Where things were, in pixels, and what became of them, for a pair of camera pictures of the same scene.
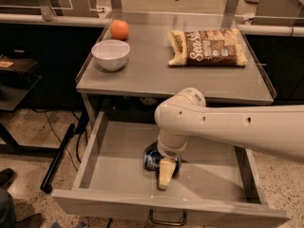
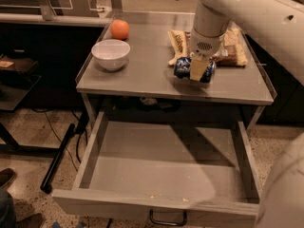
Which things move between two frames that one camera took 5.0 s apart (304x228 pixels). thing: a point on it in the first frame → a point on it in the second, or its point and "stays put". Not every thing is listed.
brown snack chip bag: (219, 47) stays put
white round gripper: (171, 152) → (205, 45)
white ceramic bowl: (111, 55) stays put
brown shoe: (8, 177) stays put
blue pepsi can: (152, 158) → (182, 68)
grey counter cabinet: (147, 78) stays put
